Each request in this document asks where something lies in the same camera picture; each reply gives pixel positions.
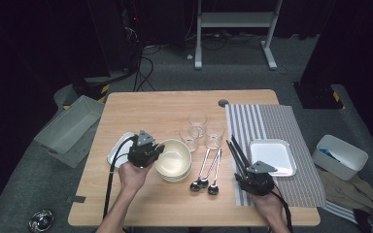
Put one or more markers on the beige cloth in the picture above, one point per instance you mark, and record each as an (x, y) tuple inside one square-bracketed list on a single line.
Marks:
[(353, 191)]

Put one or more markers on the silver metal spoon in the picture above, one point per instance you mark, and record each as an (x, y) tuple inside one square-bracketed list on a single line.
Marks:
[(203, 183), (213, 189), (195, 186)]

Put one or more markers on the white plastic bin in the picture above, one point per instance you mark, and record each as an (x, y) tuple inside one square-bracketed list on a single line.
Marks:
[(340, 158)]

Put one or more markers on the clear glass cup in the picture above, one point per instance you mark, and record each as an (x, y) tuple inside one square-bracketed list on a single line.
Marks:
[(189, 137), (214, 134), (197, 119)]

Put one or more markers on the white square plate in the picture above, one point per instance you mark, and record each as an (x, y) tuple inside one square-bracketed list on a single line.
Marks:
[(116, 155), (272, 155)]

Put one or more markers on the grey striped placemat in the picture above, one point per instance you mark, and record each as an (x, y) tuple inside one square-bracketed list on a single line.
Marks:
[(272, 123)]

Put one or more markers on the shiny metal object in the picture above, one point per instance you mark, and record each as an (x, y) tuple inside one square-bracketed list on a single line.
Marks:
[(41, 221)]

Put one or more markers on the person's right hand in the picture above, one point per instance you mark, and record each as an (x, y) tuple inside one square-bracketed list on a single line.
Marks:
[(270, 207)]

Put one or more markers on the grey plastic bin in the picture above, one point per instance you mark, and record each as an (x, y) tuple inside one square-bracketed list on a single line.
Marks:
[(68, 126)]

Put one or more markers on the striped grey cloth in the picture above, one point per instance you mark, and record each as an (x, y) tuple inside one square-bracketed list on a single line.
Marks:
[(340, 210)]

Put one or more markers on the grey round table grommet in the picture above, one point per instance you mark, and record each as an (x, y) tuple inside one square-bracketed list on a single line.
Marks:
[(223, 103)]

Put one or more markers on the person's left hand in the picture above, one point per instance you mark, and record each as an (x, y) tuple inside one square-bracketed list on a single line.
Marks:
[(134, 178)]

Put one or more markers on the small white plug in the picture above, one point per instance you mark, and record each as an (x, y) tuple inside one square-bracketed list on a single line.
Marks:
[(190, 57)]

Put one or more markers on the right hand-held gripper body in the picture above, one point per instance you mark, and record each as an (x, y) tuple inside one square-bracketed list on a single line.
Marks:
[(259, 183)]

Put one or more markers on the blue packet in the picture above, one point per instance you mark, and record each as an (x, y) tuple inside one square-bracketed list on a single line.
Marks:
[(328, 153)]

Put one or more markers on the white metal stand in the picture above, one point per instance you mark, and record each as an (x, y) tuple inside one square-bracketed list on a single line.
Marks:
[(236, 19)]

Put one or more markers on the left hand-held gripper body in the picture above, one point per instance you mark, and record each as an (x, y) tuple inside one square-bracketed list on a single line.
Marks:
[(141, 153)]

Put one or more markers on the dark tape strip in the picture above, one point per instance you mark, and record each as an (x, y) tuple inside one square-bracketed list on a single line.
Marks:
[(81, 199)]

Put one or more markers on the black equipment rack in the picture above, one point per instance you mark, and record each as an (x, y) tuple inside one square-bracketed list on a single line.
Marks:
[(116, 39)]

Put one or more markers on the black base with yellow stripes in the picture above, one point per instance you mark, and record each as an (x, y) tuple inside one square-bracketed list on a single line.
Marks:
[(317, 95), (90, 89)]

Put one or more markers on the bundle of black chopsticks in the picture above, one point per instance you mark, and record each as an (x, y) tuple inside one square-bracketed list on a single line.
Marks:
[(238, 153)]

